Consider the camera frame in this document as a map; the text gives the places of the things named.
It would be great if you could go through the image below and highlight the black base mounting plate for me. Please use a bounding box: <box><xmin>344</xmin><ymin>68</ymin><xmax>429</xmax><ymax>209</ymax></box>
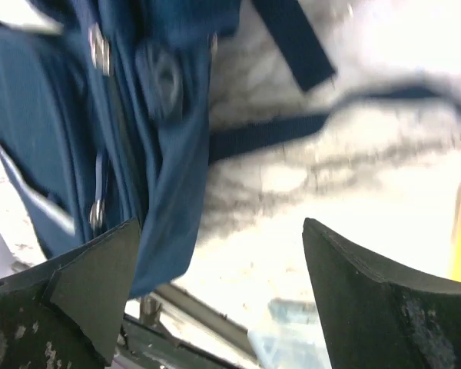
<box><xmin>113</xmin><ymin>315</ymin><xmax>237</xmax><ymax>369</ymax></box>

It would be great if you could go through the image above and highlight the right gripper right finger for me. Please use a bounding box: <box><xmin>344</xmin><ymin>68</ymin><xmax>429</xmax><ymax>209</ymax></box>
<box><xmin>303</xmin><ymin>218</ymin><xmax>461</xmax><ymax>368</ymax></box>

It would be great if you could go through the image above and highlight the clear plastic pencil case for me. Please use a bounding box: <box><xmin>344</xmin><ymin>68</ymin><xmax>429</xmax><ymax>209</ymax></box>
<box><xmin>247</xmin><ymin>298</ymin><xmax>331</xmax><ymax>369</ymax></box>

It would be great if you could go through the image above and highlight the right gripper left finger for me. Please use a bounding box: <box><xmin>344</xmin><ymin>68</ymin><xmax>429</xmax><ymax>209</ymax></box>
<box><xmin>0</xmin><ymin>219</ymin><xmax>140</xmax><ymax>368</ymax></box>

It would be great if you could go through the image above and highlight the navy blue student backpack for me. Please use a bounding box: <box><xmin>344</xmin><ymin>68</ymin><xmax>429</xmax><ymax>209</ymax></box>
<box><xmin>0</xmin><ymin>0</ymin><xmax>439</xmax><ymax>299</ymax></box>

